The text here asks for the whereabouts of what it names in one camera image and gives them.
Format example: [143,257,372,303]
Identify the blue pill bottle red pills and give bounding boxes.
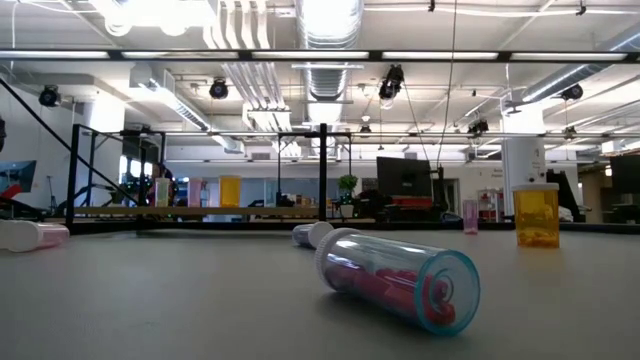
[291,220,336,250]

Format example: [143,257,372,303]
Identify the orange pill bottle white cap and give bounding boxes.
[511,182,561,249]
[218,174,243,209]

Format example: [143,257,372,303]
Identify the pink pill bottle white cap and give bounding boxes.
[0,219,71,254]
[461,198,480,236]
[186,177,204,208]

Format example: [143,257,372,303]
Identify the small potted plant white pot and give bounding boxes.
[337,173,360,220]

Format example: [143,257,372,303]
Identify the large black monitor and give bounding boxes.
[375,156,434,199]

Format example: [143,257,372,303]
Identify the red storage bins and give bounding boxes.
[389,196,434,209]

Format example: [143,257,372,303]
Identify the teal pill bottle red pills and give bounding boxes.
[313,227,482,338]

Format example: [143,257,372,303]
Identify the person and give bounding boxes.
[149,162,177,207]

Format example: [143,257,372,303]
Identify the grey table mat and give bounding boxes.
[0,228,640,360]

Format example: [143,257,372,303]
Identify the monitor showing blue picture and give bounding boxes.
[0,159,38,201]

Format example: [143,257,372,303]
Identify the black screen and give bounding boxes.
[609,154,640,224]

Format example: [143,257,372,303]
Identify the black metal shelf frame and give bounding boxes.
[64,122,354,229]

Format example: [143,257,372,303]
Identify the black overhead camera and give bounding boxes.
[378,63,406,101]

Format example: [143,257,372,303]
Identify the silver ventilation duct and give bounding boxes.
[294,0,365,126]

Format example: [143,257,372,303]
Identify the thin black hanging cable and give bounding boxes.
[435,0,459,169]

